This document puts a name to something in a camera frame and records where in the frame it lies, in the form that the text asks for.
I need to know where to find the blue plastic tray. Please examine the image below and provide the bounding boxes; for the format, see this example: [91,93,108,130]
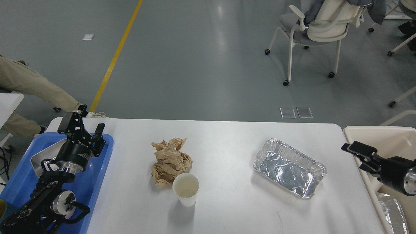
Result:
[0,132,113,234]

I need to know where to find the white office chair grey seat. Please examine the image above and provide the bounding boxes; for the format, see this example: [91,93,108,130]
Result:
[264,0,370,86]

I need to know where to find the white chair base right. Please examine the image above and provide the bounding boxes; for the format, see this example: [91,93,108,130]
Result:
[368,0,416,126]

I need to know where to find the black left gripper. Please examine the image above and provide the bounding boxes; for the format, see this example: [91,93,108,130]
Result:
[54,105,106,172]

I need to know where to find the floor outlet plate right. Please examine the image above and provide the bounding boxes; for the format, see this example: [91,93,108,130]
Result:
[296,107,313,118]

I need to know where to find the foil piece in bin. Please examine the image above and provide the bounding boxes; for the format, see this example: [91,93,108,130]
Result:
[376,192,410,234]

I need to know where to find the crumpled brown paper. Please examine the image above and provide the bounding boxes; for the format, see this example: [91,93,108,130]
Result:
[150,138,193,188]

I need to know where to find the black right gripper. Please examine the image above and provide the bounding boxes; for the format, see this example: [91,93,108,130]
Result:
[341,141,411,195]

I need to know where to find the white paper cup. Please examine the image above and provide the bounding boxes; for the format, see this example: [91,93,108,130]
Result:
[172,172,200,206]

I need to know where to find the stainless steel rectangular tray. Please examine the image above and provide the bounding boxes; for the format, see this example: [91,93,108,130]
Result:
[30,139,65,178]

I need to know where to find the teal object bottom left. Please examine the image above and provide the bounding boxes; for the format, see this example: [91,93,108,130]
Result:
[0,199,20,230]

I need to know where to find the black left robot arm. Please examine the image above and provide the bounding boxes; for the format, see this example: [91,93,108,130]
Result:
[1,105,106,234]

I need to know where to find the person in beige trousers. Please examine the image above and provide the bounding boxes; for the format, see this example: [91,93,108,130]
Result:
[0,56,81,137]

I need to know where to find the white side table left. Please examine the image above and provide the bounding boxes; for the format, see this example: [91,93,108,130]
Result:
[0,93,24,128]

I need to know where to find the white floor marker tile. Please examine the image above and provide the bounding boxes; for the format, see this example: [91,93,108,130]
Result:
[82,34,95,41]

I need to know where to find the grey jacket on chair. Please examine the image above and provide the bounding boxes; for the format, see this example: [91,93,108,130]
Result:
[304,0,386,25]

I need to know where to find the aluminium foil container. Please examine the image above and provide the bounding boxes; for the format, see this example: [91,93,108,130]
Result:
[253,138,327,200]

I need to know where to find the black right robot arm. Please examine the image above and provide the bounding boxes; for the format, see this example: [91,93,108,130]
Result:
[341,141,416,196]

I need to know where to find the white sneaker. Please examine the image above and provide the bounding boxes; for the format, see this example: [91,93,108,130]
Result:
[86,111,110,118]

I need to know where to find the beige plastic bin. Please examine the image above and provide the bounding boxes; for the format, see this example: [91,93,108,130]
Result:
[343,126,416,234]

